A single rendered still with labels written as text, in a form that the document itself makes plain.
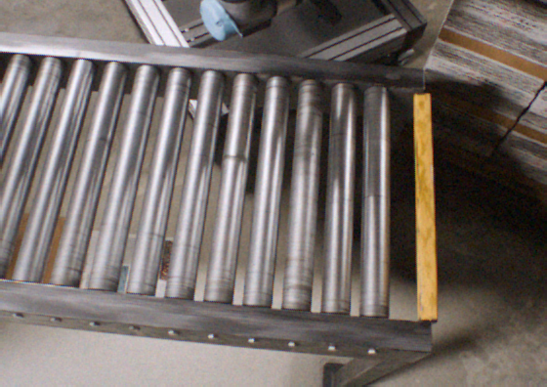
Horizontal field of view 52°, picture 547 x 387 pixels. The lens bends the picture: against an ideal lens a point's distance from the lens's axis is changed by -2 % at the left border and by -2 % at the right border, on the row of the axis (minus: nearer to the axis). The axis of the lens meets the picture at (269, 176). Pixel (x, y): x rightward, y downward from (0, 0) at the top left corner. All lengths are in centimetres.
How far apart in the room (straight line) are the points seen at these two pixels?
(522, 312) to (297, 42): 111
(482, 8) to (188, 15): 101
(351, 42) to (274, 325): 120
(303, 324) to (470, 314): 101
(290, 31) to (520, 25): 82
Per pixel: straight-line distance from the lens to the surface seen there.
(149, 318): 95
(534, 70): 151
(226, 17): 94
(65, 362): 181
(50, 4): 244
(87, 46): 121
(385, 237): 100
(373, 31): 198
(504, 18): 141
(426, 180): 103
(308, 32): 196
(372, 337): 95
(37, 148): 113
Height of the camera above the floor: 172
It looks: 65 degrees down
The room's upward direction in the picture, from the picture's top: 4 degrees clockwise
